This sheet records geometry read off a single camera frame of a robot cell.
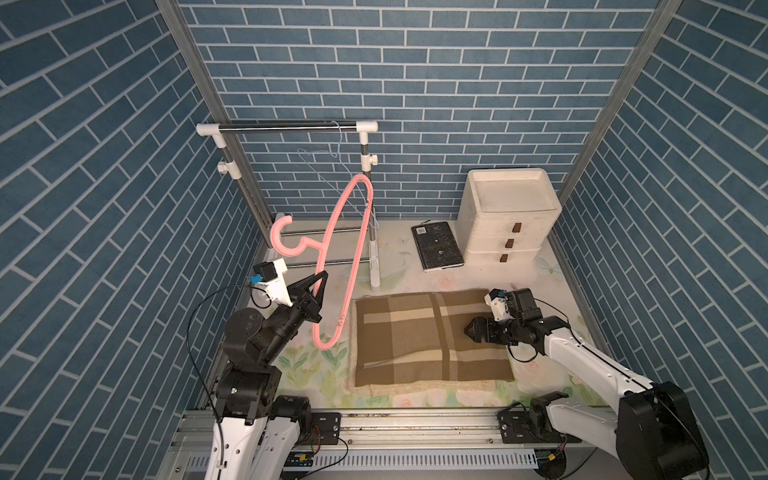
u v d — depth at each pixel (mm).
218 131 707
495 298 804
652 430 406
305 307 537
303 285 572
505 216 894
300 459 717
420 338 867
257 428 443
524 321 664
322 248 620
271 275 531
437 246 1114
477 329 770
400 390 788
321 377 825
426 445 722
